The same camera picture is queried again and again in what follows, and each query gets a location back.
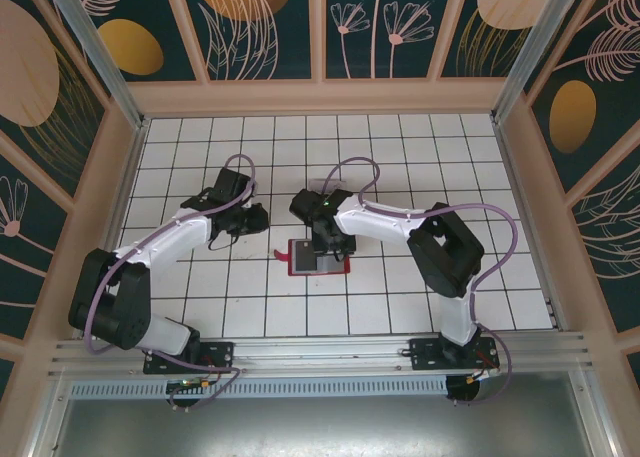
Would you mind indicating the aluminium side rail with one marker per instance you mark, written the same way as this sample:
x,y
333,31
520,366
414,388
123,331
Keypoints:
x,y
129,177
515,177

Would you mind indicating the grey credit card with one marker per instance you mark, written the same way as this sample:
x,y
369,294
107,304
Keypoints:
x,y
305,264

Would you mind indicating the small circuit board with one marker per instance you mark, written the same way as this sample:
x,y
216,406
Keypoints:
x,y
187,384

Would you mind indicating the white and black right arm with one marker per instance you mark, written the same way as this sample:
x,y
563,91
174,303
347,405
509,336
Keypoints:
x,y
375,222

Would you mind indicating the white card with pink print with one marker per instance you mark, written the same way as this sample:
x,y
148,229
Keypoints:
x,y
320,182

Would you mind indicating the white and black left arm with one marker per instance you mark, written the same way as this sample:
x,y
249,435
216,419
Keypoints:
x,y
170,237

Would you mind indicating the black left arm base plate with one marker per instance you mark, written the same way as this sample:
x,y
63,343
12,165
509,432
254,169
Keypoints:
x,y
220,357

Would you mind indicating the dark brown credit card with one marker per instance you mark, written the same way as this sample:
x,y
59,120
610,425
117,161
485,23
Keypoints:
x,y
306,248

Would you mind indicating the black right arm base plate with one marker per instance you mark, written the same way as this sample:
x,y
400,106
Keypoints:
x,y
425,354

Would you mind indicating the aluminium corner post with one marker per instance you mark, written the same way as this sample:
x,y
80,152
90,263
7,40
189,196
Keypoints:
x,y
530,52
95,52

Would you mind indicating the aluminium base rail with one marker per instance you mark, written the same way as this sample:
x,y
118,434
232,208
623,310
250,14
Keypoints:
x,y
320,352

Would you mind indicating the grey metal sheet panel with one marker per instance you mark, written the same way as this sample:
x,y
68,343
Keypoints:
x,y
320,427

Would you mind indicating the red leather card holder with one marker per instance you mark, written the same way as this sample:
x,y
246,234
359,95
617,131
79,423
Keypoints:
x,y
282,255

